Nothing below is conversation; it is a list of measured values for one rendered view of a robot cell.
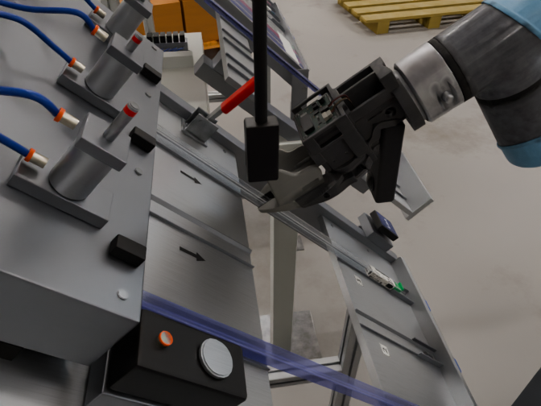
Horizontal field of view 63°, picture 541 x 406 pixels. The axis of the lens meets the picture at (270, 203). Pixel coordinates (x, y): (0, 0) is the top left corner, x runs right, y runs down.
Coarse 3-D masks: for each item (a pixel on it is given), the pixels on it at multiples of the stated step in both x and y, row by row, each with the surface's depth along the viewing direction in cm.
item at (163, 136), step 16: (160, 128) 47; (176, 144) 47; (192, 160) 49; (208, 160) 50; (224, 176) 51; (240, 192) 53; (256, 192) 54; (288, 224) 57; (304, 224) 59; (320, 240) 60; (352, 256) 64; (368, 272) 66; (400, 288) 70
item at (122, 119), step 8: (128, 104) 21; (136, 104) 21; (120, 112) 21; (128, 112) 21; (136, 112) 21; (120, 120) 21; (128, 120) 21; (112, 128) 21; (120, 128) 21; (104, 136) 21; (112, 136) 21
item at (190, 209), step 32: (160, 160) 45; (224, 160) 56; (160, 192) 41; (192, 192) 45; (224, 192) 50; (160, 224) 38; (192, 224) 42; (224, 224) 46; (160, 256) 36; (192, 256) 39; (224, 256) 42; (160, 288) 33; (192, 288) 36; (224, 288) 39; (224, 320) 36; (256, 320) 39; (32, 352) 23; (0, 384) 21; (32, 384) 22; (64, 384) 24; (256, 384) 34
